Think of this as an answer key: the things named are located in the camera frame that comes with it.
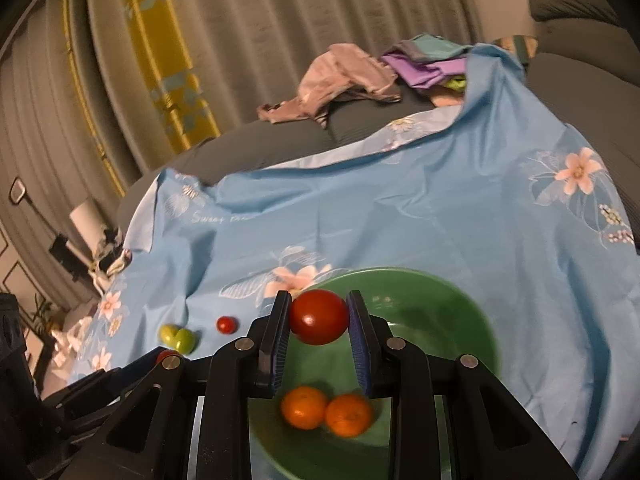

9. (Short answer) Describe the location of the orange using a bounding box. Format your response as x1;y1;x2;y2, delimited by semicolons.
280;386;329;430
325;393;374;437

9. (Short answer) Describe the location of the grey sofa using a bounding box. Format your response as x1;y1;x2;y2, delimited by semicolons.
117;0;640;248

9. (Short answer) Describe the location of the gold wall trim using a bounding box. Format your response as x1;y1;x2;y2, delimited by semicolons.
61;0;127;197

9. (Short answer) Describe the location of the blue floral bed sheet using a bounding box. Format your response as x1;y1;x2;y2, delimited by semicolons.
65;42;640;480

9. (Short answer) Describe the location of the yellow patterned curtain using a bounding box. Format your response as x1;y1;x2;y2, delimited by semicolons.
117;0;222;155

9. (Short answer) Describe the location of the green bowl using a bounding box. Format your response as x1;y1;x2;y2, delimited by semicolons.
247;267;501;480

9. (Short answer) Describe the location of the potted green plant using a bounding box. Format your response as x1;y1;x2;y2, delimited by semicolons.
30;296;57;333

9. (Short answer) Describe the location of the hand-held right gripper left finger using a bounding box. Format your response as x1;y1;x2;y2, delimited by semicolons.
62;290;293;480

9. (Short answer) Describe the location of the pink grey garment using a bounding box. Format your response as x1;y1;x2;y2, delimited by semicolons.
257;43;403;128

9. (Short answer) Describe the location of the black framed handle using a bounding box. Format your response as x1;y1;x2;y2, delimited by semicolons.
9;177;31;207

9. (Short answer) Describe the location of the grey curtain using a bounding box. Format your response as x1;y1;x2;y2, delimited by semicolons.
0;0;483;311

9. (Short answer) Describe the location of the purple garment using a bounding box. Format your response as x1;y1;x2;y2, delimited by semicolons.
381;52;468;90

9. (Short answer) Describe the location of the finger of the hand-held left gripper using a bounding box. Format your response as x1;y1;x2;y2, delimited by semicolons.
42;355;166;423

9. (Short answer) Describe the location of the black device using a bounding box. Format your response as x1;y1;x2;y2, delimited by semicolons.
48;234;96;278

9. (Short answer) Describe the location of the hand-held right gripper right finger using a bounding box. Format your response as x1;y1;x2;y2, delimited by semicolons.
346;290;581;480

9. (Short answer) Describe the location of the dark red tomato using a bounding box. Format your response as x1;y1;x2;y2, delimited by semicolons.
289;289;349;346

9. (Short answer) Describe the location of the striped cushion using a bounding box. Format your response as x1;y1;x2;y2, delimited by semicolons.
495;35;538;67

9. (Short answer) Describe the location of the white cylindrical lamp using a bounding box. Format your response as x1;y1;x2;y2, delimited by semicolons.
69;198;107;261

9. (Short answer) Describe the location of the teal garment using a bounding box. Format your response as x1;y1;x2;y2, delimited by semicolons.
390;33;473;63

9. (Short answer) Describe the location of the white cable bundle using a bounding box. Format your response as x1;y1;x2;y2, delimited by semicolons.
89;230;132;291

